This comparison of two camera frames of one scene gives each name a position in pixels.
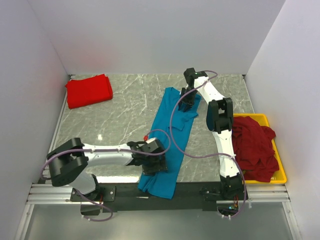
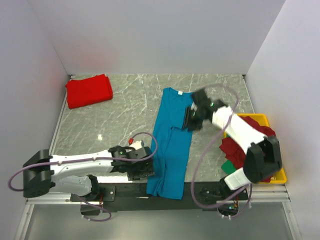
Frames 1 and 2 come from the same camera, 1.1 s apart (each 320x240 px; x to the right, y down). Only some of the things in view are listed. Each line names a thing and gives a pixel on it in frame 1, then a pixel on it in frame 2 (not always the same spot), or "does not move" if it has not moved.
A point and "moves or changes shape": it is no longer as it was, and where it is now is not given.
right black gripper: x=187 y=100 → x=191 y=118
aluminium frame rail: x=52 y=194 does not move
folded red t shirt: x=89 y=90 does not move
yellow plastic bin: x=262 y=119 does not move
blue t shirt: x=171 y=125 moves or changes shape
